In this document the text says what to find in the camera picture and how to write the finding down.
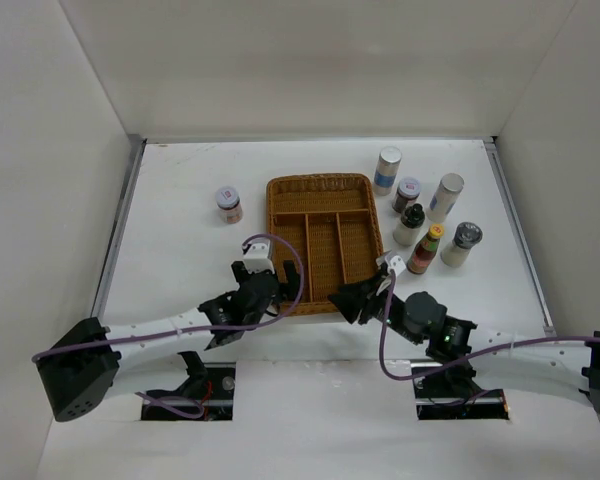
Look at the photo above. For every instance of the white bottle black cap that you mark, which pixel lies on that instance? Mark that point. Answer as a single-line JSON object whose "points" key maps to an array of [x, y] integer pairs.
{"points": [[409, 225]]}

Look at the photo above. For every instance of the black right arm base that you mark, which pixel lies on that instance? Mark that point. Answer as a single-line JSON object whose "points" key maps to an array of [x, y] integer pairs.
{"points": [[451, 395]]}

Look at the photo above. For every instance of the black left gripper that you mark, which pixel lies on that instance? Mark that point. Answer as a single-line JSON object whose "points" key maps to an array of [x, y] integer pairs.
{"points": [[286, 291]]}

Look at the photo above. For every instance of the salt grinder clear grey top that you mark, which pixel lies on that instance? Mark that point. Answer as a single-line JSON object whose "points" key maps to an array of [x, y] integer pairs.
{"points": [[466, 236]]}

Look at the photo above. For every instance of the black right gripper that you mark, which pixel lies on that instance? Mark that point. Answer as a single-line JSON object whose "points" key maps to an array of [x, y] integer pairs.
{"points": [[366, 294]]}

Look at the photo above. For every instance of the brown wicker divided tray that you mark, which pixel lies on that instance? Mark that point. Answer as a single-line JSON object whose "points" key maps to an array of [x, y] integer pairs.
{"points": [[330, 222]]}

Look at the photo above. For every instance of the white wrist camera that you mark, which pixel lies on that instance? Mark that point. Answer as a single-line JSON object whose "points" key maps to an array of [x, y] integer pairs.
{"points": [[391, 262], [257, 256]]}

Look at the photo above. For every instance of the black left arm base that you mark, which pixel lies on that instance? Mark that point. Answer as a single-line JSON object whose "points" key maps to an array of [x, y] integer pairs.
{"points": [[203, 392]]}

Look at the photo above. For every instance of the blue label silver-lid canister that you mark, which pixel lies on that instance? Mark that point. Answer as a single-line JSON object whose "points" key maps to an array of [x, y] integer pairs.
{"points": [[387, 167]]}

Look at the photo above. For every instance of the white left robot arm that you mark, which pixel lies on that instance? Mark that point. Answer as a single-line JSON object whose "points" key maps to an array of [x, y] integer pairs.
{"points": [[82, 369]]}

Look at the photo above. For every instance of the white canister blue label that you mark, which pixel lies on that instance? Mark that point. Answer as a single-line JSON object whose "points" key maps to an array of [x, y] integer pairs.
{"points": [[445, 197]]}

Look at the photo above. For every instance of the dark jar red-label lid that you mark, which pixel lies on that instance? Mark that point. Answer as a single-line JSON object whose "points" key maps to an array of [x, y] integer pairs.
{"points": [[407, 193]]}

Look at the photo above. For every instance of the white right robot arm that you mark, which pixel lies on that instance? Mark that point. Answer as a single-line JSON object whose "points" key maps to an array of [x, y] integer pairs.
{"points": [[469, 360]]}

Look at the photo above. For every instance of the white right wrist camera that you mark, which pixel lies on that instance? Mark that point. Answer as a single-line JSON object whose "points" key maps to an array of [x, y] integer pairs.
{"points": [[391, 262]]}

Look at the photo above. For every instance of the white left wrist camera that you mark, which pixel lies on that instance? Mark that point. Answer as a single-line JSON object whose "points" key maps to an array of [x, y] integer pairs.
{"points": [[257, 256]]}

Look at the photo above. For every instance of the dark spice jar white lid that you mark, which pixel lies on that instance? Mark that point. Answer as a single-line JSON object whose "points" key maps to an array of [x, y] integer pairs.
{"points": [[228, 201]]}

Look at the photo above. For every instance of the red sauce bottle yellow cap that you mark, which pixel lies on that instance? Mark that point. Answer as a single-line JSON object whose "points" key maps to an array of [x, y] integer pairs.
{"points": [[426, 250]]}

